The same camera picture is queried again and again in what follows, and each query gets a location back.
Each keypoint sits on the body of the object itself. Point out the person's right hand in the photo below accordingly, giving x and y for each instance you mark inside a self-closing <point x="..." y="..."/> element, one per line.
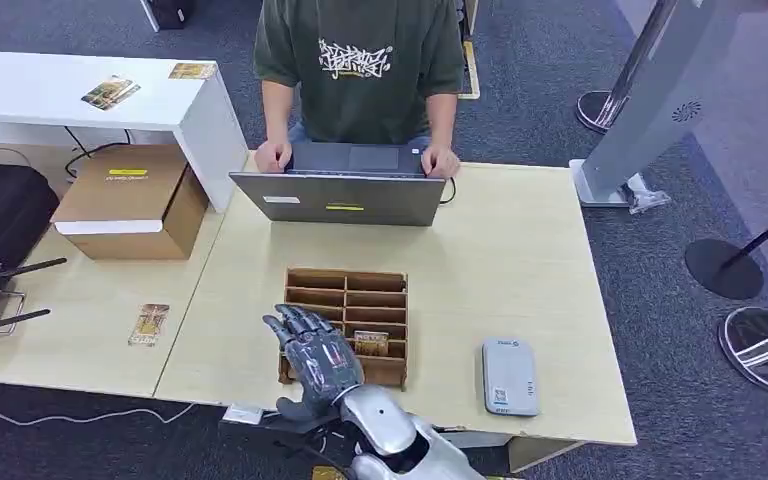
<point x="272" y="158"/>

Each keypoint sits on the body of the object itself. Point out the person's left hand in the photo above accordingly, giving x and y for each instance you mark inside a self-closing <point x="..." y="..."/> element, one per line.
<point x="440" y="162"/>

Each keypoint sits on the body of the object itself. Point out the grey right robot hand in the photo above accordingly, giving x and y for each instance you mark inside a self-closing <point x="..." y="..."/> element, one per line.
<point x="324" y="364"/>

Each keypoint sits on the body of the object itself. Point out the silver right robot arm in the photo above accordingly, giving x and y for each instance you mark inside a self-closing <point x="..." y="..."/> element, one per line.
<point x="390" y="430"/>

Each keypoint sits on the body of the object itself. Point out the grey laptop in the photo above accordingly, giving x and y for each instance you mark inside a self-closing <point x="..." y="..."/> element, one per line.
<point x="344" y="199"/>

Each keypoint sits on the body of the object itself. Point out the wooden card box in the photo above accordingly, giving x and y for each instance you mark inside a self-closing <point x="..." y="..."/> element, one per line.
<point x="374" y="298"/>

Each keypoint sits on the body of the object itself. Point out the yellow framed board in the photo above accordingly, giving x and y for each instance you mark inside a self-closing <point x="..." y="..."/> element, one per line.
<point x="469" y="73"/>

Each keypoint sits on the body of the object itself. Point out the yellow floor strip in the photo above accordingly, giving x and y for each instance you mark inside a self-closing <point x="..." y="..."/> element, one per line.
<point x="328" y="474"/>

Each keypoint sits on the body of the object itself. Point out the person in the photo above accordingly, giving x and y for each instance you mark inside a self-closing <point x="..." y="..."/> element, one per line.
<point x="357" y="86"/>

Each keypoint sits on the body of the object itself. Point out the brown cardboard box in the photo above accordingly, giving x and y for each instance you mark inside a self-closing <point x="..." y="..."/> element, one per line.
<point x="122" y="205"/>

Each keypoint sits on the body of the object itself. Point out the chrome stanchion with pole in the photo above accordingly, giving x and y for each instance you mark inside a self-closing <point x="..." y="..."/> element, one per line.
<point x="597" y="112"/>

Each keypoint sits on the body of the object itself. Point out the black case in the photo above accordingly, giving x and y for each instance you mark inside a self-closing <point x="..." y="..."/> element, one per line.
<point x="170" y="12"/>

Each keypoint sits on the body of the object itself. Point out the grey card reader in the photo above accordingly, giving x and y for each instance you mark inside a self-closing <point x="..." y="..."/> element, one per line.
<point x="510" y="378"/>

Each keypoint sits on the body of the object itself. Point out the clear plastic wrap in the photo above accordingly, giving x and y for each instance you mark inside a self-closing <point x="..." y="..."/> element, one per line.
<point x="648" y="195"/>

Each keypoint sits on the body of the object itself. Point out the silver kiosk stand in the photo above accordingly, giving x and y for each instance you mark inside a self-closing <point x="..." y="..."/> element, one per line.
<point x="649" y="109"/>

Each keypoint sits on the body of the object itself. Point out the white side table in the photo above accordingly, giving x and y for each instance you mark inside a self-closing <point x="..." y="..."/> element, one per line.
<point x="59" y="93"/>

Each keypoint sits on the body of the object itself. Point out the desk leg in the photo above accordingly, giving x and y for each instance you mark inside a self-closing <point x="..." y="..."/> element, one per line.
<point x="536" y="454"/>

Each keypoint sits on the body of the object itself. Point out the black bag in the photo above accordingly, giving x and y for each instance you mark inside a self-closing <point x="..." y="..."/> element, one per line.
<point x="0" y="212"/>

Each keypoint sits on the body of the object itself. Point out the black stanchion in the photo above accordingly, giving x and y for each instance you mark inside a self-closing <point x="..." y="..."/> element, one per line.
<point x="723" y="268"/>

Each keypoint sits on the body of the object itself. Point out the chrome stanchion base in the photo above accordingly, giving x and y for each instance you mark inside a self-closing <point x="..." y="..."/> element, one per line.
<point x="765" y="344"/>

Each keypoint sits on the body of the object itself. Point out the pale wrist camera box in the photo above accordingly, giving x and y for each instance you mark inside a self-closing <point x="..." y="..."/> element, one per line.
<point x="243" y="415"/>

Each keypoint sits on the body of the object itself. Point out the grey desk bracket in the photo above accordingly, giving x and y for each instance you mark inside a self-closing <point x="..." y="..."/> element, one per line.
<point x="483" y="439"/>

